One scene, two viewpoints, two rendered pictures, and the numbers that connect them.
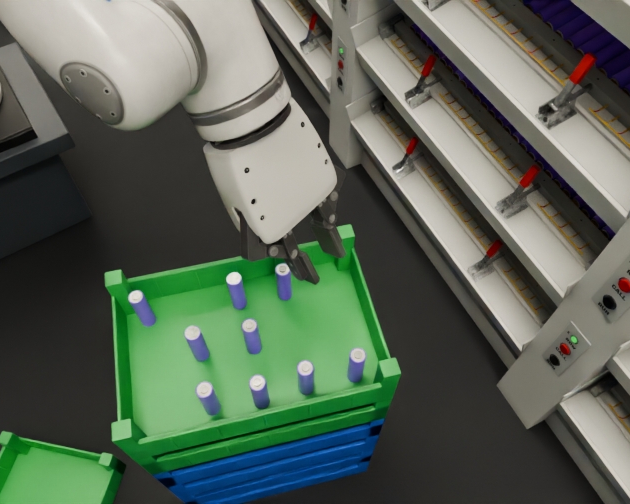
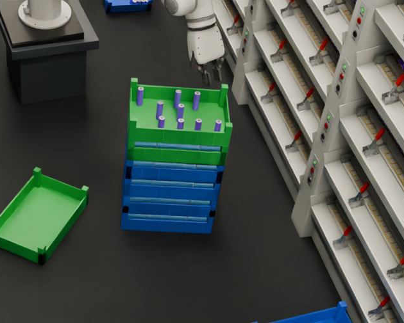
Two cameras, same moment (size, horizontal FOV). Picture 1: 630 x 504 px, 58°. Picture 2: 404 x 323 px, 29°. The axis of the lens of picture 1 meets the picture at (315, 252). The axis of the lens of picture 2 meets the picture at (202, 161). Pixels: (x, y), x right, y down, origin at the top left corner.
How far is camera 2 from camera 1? 183 cm
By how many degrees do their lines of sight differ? 14
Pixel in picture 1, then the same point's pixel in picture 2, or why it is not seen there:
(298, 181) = (212, 47)
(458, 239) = (285, 135)
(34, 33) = not seen: outside the picture
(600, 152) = (326, 76)
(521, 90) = (307, 52)
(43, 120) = (86, 32)
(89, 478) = (69, 204)
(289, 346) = (192, 124)
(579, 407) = (319, 209)
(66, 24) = not seen: outside the picture
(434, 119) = (281, 69)
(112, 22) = not seen: outside the picture
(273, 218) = (202, 56)
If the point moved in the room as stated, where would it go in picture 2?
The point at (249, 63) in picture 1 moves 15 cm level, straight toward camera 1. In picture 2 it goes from (207, 9) to (204, 40)
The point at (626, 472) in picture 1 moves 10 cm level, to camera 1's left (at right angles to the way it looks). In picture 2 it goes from (331, 234) to (299, 227)
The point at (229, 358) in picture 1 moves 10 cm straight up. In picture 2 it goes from (168, 122) to (172, 96)
